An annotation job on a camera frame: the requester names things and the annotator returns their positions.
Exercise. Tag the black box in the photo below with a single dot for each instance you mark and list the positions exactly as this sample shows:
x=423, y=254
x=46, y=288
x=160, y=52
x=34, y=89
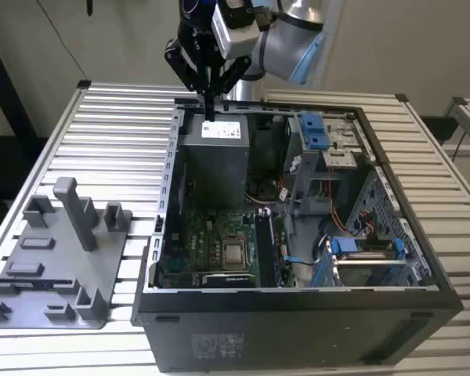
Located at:
x=438, y=129

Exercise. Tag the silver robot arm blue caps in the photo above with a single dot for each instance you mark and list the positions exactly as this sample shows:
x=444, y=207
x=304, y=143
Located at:
x=286, y=47

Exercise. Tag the grey power supply unit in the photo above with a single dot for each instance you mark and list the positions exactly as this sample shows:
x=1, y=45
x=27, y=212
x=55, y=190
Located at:
x=215, y=172

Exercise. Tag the black desk frame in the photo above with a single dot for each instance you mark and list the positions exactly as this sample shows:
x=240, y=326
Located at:
x=8, y=164

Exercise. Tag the black table corner cap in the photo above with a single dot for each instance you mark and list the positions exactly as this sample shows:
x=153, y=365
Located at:
x=402, y=98
x=84, y=84

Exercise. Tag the black graphics card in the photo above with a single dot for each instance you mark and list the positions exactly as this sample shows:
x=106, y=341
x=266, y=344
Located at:
x=227, y=280

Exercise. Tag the silver CPU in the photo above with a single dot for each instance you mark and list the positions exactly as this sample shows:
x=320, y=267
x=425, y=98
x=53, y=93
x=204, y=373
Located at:
x=235, y=254

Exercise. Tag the black hanging rod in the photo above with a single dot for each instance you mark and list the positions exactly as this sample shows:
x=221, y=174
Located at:
x=89, y=8

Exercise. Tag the green motherboard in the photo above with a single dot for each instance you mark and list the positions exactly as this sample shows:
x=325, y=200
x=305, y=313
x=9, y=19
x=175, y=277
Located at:
x=203, y=235

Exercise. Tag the black open PC case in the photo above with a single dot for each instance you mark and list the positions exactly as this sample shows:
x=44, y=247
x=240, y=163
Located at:
x=258, y=337

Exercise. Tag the black RAM slot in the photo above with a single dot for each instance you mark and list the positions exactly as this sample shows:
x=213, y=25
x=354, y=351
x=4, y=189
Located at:
x=261, y=250

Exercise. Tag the hard disk in blue carrier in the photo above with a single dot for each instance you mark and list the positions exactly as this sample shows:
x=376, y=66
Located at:
x=342, y=244

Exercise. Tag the blue drive bay latch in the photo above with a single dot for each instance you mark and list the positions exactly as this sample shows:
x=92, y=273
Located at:
x=311, y=127

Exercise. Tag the black round fan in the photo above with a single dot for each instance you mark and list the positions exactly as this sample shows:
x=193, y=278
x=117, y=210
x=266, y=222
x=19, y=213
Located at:
x=264, y=190

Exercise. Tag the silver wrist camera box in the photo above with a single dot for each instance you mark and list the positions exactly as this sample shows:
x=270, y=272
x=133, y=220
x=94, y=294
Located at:
x=235, y=35

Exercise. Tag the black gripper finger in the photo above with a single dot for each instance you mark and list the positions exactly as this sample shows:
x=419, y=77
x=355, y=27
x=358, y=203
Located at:
x=182, y=64
x=233, y=74

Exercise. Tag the grey plastic parts rack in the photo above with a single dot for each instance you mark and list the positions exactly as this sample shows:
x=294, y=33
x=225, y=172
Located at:
x=62, y=274

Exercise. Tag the grey metal drive cage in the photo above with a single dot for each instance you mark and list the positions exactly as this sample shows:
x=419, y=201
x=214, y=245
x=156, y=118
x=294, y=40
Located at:
x=338, y=158

